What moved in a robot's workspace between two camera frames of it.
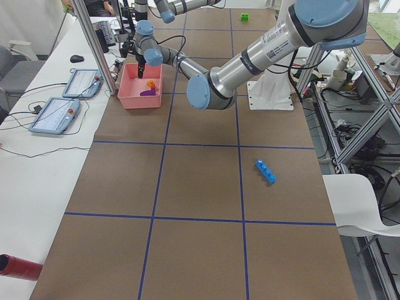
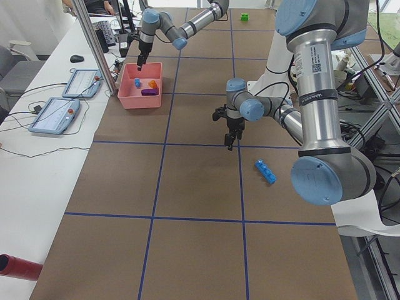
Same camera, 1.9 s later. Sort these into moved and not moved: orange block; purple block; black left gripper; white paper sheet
Moved: black left gripper
Not moved: orange block; white paper sheet; purple block
